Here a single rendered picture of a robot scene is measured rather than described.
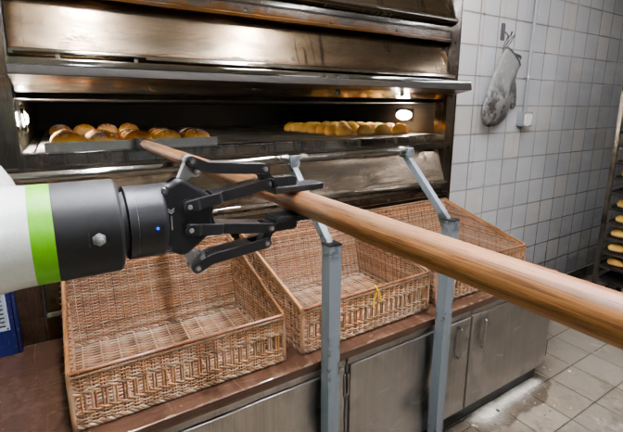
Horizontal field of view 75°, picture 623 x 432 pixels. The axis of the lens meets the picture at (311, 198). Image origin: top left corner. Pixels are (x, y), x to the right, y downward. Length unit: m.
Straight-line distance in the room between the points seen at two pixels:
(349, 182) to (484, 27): 1.13
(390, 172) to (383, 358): 0.90
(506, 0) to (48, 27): 2.13
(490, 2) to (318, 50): 1.10
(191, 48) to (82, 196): 1.15
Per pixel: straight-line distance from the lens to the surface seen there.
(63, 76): 1.32
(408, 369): 1.61
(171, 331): 1.50
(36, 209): 0.41
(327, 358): 1.25
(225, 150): 1.55
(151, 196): 0.43
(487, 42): 2.48
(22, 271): 0.42
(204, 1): 1.58
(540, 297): 0.29
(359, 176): 1.88
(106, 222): 0.41
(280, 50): 1.65
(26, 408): 1.35
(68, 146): 1.50
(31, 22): 1.48
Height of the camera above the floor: 1.31
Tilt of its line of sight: 12 degrees down
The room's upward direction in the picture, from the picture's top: straight up
